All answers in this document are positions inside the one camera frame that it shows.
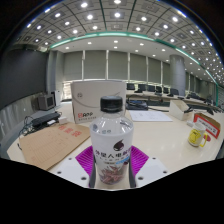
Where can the white paper sheet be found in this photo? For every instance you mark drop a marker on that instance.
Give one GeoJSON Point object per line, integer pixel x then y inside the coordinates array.
{"type": "Point", "coordinates": [150, 116]}

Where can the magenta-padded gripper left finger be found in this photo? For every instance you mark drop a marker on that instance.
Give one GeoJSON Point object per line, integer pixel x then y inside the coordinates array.
{"type": "Point", "coordinates": [83, 159]}

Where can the clear bottle with black cap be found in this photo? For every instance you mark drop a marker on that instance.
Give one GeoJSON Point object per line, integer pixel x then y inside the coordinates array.
{"type": "Point", "coordinates": [111, 140]}

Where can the grey box monitor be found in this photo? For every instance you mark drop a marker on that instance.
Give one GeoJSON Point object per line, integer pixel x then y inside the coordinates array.
{"type": "Point", "coordinates": [45, 101]}

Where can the black power strip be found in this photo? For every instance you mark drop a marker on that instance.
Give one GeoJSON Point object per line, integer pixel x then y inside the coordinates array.
{"type": "Point", "coordinates": [45, 119]}

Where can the brown paper envelope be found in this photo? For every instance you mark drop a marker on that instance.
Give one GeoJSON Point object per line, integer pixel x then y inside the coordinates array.
{"type": "Point", "coordinates": [50, 145]}

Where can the group of round ceiling lights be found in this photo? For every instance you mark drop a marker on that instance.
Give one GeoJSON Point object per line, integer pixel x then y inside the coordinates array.
{"type": "Point", "coordinates": [117, 14]}

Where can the row of black office chairs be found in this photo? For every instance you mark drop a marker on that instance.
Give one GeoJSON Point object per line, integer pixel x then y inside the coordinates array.
{"type": "Point", "coordinates": [141, 87]}

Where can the open brown box, red side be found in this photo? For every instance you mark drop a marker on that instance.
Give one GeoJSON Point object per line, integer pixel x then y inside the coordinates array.
{"type": "Point", "coordinates": [210, 125]}

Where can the large white cardboard box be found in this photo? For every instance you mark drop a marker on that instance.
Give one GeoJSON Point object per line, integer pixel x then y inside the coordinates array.
{"type": "Point", "coordinates": [90, 100]}

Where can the black desk telephone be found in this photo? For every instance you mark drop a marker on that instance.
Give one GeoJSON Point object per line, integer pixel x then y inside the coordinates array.
{"type": "Point", "coordinates": [136, 105]}

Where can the long curved conference desk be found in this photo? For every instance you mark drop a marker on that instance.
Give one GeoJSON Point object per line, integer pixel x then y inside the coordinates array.
{"type": "Point", "coordinates": [156, 96]}

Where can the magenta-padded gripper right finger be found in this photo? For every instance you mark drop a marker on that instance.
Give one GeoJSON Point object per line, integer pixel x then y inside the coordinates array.
{"type": "Point", "coordinates": [139, 159]}

